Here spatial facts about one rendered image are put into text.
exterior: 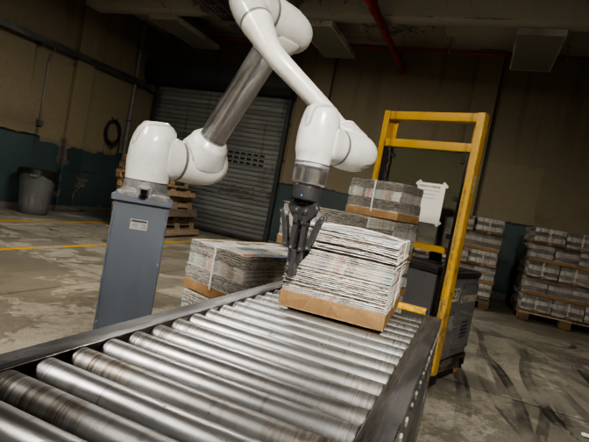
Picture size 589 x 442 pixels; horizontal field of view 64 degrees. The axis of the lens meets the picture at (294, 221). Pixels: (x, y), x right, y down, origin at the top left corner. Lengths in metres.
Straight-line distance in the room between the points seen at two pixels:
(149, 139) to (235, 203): 8.25
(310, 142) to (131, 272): 0.86
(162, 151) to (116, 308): 0.57
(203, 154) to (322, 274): 0.75
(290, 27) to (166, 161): 0.62
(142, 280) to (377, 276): 0.87
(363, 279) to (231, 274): 0.86
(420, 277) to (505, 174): 5.53
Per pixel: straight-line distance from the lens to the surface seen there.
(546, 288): 7.18
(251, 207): 9.74
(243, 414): 0.69
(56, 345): 0.86
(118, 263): 1.73
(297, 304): 1.26
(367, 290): 1.22
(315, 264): 1.24
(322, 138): 1.17
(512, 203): 8.80
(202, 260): 2.12
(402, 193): 2.85
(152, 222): 1.71
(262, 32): 1.45
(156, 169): 1.71
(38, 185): 8.84
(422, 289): 3.49
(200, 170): 1.81
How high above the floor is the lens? 1.10
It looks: 3 degrees down
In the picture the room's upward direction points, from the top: 11 degrees clockwise
